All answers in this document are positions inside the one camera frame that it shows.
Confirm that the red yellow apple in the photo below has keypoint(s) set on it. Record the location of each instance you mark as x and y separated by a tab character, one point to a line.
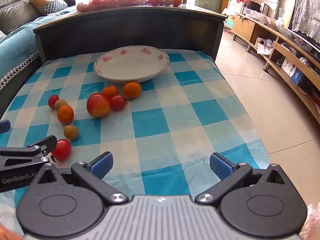
98	105

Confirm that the greenish round fruit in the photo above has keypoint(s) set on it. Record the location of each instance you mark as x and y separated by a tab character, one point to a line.
166	2

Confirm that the sofa with cushions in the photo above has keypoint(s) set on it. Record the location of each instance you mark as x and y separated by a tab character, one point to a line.
17	45

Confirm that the light wooden TV cabinet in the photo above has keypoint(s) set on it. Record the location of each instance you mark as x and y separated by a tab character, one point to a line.
250	27

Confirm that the dark woven basket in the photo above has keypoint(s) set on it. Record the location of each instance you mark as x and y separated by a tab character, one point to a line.
253	5

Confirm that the white lace cloth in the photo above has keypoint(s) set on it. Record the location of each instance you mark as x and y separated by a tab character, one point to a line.
306	12

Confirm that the dark wooden coffee table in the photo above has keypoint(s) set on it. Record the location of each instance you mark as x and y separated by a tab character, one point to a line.
125	30

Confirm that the large orange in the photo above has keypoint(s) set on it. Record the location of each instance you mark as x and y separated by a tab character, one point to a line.
132	89

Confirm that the tan longan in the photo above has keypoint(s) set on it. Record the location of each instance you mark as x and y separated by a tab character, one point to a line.
71	132
61	103

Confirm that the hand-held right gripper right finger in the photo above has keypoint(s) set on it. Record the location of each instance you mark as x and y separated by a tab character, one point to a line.
220	166

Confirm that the pink plastic bag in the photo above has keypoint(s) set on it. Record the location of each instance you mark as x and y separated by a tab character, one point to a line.
312	222

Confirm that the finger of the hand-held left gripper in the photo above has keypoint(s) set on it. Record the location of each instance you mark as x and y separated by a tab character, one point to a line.
4	126
50	142

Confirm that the white cardboard box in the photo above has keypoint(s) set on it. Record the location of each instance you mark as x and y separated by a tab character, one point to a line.
287	66

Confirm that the blue white checked tablecloth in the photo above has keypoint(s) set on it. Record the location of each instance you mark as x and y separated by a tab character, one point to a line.
162	130

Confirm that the grey leather sofa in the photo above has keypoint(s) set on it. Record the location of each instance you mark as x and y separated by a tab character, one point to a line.
15	10

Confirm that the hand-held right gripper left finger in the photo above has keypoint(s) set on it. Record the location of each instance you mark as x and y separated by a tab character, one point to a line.
102	165

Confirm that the white floral plate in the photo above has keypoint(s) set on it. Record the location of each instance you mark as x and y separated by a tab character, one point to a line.
130	67

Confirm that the clear bag of red fruit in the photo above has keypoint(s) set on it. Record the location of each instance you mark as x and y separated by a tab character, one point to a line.
112	1

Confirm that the small picture frame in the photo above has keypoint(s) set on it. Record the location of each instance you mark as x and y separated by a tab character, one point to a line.
264	8

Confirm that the black television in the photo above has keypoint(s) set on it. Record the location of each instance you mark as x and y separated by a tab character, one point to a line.
312	45

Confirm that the blue cardboard box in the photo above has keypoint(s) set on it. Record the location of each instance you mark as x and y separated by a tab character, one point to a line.
297	76

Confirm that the orange tangerine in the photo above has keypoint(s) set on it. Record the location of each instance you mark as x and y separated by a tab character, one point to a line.
110	91
65	115

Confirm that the red tomato with stem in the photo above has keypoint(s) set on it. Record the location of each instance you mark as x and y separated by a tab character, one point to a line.
117	103

